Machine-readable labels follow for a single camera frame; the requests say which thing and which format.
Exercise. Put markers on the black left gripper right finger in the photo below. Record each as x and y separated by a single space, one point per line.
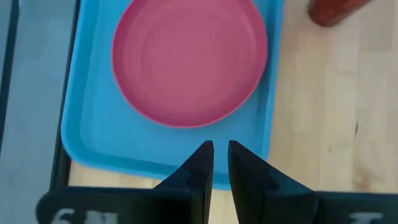
267 196

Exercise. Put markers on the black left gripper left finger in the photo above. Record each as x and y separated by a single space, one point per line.
192 196

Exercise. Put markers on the pink round plate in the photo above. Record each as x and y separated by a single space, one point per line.
186 62

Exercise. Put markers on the red translucent cup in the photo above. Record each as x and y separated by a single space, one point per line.
332 11

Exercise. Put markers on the blue plastic tray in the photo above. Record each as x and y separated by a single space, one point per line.
93 124

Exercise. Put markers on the black aluminium table frame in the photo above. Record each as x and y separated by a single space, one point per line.
62 161

